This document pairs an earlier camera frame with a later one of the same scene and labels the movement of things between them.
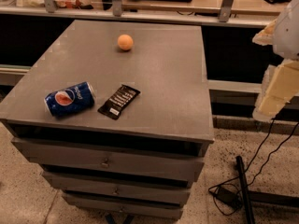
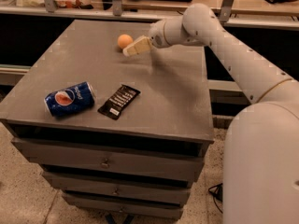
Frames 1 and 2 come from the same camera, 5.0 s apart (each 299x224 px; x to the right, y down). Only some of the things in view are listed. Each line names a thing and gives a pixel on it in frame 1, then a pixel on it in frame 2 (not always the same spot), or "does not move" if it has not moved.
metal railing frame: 49,7 does not move
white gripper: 288,33 -> 156,35
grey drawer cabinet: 140,166 does not move
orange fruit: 124,42 does not move
